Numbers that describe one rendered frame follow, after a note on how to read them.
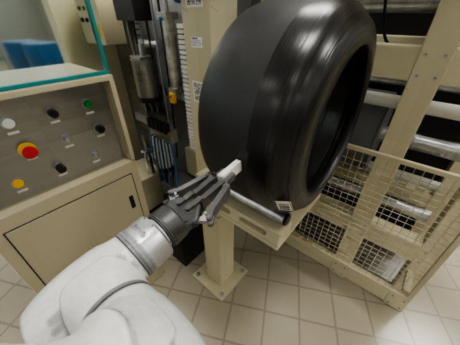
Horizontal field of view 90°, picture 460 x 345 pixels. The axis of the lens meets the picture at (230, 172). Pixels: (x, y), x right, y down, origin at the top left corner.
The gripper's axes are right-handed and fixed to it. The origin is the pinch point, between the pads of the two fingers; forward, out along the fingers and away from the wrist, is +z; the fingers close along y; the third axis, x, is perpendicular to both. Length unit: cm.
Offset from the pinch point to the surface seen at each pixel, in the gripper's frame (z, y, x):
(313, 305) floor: 35, -23, 122
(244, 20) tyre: 21.0, 9.9, -26.2
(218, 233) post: 15, 29, 67
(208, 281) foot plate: 5, 36, 116
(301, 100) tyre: 11.4, -10.3, -15.2
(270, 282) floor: 31, 5, 121
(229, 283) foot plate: 13, 25, 117
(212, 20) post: 29.5, 28.3, -24.8
